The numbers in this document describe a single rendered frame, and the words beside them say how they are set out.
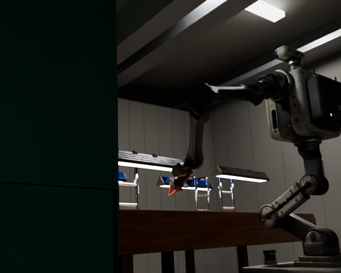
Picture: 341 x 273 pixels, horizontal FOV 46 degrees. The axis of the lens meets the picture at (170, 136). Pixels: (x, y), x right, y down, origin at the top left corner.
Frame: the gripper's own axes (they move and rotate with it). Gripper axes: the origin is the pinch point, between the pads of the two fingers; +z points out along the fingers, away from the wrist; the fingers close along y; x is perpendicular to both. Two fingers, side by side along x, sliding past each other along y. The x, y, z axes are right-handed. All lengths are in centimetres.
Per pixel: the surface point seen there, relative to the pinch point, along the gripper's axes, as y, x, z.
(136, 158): 9.8, -25.2, -1.7
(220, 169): -66, -27, -2
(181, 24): -72, -147, -57
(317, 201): -225, -21, 13
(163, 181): -65, -61, 41
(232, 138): -240, -153, 38
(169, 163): -15.8, -25.3, -1.7
